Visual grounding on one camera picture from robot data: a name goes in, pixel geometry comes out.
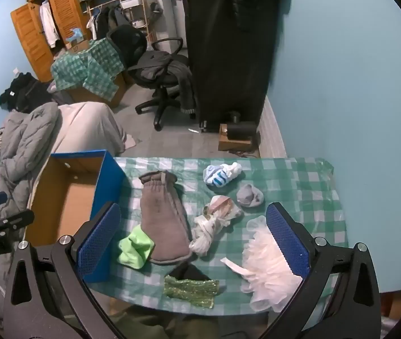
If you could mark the black office chair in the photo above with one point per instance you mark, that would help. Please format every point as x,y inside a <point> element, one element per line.
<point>158,67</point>

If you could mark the black bag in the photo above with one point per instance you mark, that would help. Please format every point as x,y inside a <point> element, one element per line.
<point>23,91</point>

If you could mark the metal shelf rack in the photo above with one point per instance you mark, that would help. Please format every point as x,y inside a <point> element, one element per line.
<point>129,1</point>

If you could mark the black cylindrical device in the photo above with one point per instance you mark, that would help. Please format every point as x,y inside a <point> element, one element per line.
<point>241,129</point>

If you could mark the dark hanging clothes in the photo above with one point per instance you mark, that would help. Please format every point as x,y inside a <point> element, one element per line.
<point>103,21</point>

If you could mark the blue cardboard box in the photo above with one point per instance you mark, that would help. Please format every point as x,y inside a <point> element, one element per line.
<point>80,197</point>

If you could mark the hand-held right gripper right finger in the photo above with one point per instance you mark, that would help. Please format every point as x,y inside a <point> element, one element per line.
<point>287,240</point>

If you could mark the black cloth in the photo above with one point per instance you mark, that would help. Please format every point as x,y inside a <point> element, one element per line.
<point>189,272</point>

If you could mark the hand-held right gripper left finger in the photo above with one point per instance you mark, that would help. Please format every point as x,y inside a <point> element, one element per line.
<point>99,240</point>

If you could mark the small grey sock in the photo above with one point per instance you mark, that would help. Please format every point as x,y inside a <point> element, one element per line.
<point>249,194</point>

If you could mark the green sequin band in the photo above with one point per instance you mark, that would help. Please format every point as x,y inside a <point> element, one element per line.
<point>189,289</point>

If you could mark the white hanging garment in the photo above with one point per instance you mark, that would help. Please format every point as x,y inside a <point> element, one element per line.
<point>49,24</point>

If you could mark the green checked tablecloth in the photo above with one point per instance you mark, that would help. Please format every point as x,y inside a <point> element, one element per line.
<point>292,183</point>

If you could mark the beige blanket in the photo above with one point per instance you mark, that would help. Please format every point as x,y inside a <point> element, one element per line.
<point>83,127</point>

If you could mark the white ribbed panel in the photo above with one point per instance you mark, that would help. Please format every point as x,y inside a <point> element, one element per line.
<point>271,130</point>

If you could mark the bright green cloth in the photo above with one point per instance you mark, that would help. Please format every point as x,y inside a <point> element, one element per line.
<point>135,249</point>

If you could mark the grey quilted jacket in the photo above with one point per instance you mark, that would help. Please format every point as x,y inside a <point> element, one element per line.
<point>27,134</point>

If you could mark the grey garment on chair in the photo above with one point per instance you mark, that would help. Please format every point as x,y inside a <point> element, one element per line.
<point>187,91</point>

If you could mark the large brown cardboard box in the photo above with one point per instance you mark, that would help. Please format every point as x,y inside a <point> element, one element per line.
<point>94,97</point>

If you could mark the wooden louvred wardrobe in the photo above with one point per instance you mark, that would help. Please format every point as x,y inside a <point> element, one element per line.
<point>27,35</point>

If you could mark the black fabric wardrobe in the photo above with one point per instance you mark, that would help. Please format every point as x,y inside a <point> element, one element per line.
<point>228,60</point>

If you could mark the grey fleece sock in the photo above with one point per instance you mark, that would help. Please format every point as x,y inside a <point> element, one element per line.
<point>161,215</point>

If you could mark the white blue striped sock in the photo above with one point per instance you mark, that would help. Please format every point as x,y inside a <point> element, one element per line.
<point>221,174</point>

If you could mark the green checked cloth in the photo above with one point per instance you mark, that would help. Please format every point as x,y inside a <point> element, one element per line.
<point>80,67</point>

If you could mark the white mesh bath pouf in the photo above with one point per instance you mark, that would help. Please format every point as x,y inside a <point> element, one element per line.
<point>264,268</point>

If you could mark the small wooden box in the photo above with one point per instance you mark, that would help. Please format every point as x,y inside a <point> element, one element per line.
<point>230,144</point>

